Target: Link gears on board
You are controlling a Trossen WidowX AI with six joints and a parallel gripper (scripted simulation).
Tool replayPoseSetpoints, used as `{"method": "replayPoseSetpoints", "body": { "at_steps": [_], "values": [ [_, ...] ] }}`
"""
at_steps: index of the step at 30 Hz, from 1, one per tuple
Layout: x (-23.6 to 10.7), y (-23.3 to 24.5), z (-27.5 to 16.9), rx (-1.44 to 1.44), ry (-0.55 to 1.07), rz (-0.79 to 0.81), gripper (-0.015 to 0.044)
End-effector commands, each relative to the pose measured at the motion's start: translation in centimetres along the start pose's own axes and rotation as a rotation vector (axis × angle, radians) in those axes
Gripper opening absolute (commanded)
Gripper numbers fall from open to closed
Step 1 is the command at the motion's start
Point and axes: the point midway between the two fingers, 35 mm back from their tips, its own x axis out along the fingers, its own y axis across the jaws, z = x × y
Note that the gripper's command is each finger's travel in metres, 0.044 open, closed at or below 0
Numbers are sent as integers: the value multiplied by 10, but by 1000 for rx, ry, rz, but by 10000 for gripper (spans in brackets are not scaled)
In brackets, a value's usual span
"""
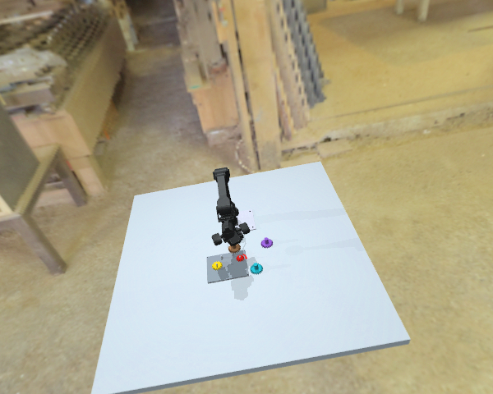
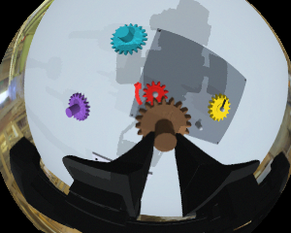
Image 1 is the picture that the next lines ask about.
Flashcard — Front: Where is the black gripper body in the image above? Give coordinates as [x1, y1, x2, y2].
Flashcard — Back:
[211, 222, 250, 245]

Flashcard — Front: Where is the purple gear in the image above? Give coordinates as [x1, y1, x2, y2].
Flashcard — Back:
[261, 237, 273, 248]

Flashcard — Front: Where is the brown gear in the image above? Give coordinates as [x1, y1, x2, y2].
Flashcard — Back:
[228, 244, 241, 254]

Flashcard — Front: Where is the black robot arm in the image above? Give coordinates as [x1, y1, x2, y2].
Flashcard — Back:
[213, 167, 244, 246]

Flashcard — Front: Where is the teal gear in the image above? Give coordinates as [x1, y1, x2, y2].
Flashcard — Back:
[250, 263, 263, 274]

